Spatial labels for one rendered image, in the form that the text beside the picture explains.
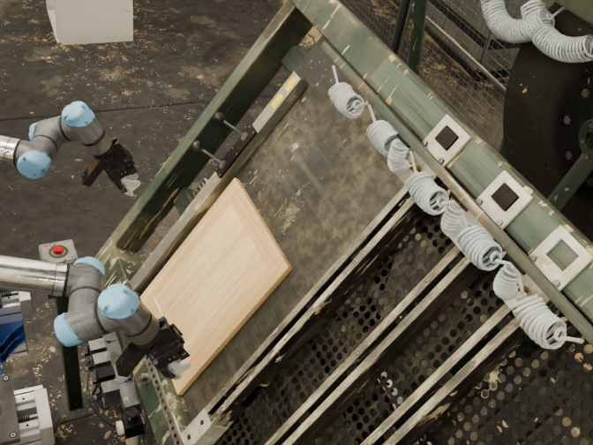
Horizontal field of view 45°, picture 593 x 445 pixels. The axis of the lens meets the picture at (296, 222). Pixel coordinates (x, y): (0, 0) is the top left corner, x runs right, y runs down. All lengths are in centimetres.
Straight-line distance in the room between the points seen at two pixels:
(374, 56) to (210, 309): 92
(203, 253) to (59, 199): 216
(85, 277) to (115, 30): 444
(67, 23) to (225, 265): 391
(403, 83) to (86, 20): 428
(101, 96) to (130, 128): 44
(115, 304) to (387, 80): 91
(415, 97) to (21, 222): 288
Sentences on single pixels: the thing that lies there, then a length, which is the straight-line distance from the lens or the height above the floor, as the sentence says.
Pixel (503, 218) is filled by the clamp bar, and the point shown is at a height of 186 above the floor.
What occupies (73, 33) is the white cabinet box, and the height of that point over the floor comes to 10.
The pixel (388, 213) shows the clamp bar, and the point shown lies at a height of 167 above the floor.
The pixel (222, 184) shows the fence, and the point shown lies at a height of 132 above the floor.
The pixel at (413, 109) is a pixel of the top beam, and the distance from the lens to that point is 186.
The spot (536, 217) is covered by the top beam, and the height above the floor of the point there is 190.
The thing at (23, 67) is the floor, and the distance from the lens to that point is 574.
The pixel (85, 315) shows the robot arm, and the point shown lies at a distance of 163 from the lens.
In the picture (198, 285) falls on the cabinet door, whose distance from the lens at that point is 237.
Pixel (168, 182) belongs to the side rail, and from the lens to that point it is 265.
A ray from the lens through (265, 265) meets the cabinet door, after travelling 216.
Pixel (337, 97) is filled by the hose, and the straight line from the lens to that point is 189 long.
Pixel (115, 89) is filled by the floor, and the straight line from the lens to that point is 545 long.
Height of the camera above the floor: 279
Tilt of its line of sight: 40 degrees down
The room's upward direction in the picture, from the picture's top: 10 degrees clockwise
